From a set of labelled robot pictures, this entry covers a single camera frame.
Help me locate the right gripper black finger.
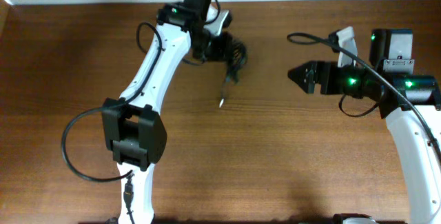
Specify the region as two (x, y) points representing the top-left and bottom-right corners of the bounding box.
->
(288, 61), (318, 77)
(288, 74), (315, 94)

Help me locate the black USB cable bundle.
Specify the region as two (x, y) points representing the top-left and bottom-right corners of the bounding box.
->
(218, 32), (248, 109)

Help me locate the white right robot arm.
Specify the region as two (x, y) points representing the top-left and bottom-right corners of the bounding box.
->
(287, 27), (440, 223)

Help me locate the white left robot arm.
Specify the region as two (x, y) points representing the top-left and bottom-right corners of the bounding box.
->
(101, 0), (247, 223)

